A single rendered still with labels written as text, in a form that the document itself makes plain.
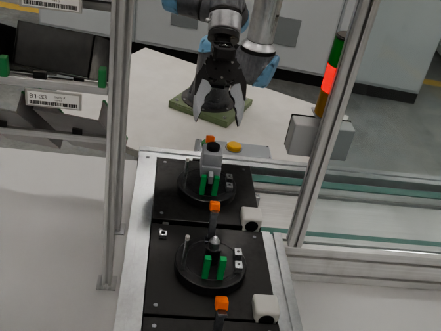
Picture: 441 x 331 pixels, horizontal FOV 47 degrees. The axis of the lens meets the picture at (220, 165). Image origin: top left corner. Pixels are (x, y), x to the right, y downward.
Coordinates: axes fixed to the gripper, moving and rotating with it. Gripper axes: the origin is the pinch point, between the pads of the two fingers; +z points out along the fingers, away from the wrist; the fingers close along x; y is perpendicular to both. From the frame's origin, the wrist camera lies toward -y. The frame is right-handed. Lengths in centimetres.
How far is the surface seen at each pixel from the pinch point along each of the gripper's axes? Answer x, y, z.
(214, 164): -0.6, 5.2, 9.1
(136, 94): 21, 71, -23
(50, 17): 106, 306, -144
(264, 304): -9.2, -14.6, 36.4
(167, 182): 8.9, 14.4, 13.0
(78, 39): 26.9, -24.0, -4.7
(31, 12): 136, 363, -169
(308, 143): -16.5, -12.3, 5.8
